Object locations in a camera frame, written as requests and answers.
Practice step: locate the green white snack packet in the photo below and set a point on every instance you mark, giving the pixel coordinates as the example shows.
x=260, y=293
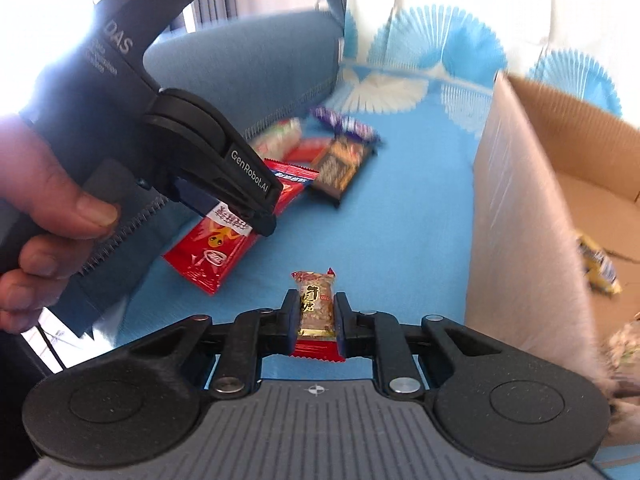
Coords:
x=277, y=137

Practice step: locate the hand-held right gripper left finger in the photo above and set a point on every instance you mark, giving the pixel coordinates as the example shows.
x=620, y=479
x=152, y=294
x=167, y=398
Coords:
x=289, y=322

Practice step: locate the purple snack packet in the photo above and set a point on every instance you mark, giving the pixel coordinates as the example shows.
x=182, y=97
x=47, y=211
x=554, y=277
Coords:
x=345, y=122

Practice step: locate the blue cream printed sheet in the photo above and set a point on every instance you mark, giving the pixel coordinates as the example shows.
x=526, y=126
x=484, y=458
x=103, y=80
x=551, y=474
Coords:
x=400, y=210

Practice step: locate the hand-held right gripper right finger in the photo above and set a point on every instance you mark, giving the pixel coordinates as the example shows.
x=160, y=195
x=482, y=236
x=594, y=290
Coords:
x=342, y=325

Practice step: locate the person's left hand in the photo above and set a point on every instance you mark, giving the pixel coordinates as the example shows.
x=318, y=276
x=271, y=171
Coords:
x=55, y=190

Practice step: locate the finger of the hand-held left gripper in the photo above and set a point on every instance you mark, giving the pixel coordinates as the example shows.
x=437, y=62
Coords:
x=245, y=180
x=192, y=201

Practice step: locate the dark brown snack packet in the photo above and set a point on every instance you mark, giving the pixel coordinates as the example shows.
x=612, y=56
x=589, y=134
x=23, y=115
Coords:
x=337, y=170

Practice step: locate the yellow snack packet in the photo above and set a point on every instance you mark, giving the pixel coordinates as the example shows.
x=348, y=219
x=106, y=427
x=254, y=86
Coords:
x=597, y=262

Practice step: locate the red snack packet white label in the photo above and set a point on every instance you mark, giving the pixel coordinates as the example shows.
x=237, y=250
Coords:
x=215, y=255

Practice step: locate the pale printed snack packet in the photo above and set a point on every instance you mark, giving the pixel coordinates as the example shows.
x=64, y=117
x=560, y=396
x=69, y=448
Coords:
x=622, y=355

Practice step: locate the golden candy packet red ends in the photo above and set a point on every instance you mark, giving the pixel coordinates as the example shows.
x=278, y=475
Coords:
x=315, y=310

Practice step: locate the brown cardboard box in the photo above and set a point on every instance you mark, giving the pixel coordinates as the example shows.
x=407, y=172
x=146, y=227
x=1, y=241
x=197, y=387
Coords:
x=515, y=220

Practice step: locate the plain red snack packet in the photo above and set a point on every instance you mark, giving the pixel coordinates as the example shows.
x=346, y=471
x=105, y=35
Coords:
x=307, y=149

